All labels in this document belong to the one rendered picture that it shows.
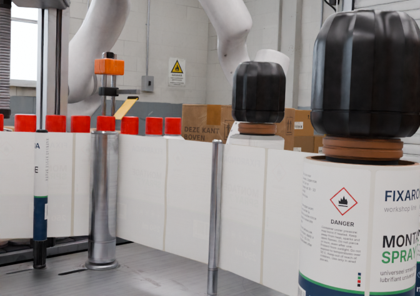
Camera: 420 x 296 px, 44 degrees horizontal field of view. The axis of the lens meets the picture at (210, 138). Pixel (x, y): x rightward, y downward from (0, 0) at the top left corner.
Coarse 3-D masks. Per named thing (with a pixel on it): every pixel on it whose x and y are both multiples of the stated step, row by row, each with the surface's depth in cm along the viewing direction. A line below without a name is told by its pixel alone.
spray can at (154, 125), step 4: (148, 120) 100; (152, 120) 100; (156, 120) 100; (160, 120) 100; (148, 124) 100; (152, 124) 100; (156, 124) 100; (160, 124) 100; (148, 128) 100; (152, 128) 100; (156, 128) 100; (160, 128) 100; (148, 132) 100; (152, 132) 100; (156, 132) 100; (160, 132) 100; (148, 136) 100; (152, 136) 100; (156, 136) 100; (160, 136) 101
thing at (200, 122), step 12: (192, 108) 158; (204, 108) 156; (216, 108) 154; (228, 108) 151; (288, 108) 168; (192, 120) 159; (204, 120) 156; (216, 120) 154; (228, 120) 151; (288, 120) 168; (192, 132) 159; (204, 132) 156; (216, 132) 154; (228, 132) 151; (276, 132) 162; (288, 132) 169; (288, 144) 169
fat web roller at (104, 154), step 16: (96, 144) 70; (112, 144) 71; (96, 160) 70; (112, 160) 71; (96, 176) 70; (112, 176) 71; (96, 192) 71; (112, 192) 71; (96, 208) 71; (112, 208) 71; (96, 224) 71; (112, 224) 72; (96, 240) 71; (112, 240) 72; (96, 256) 71; (112, 256) 72
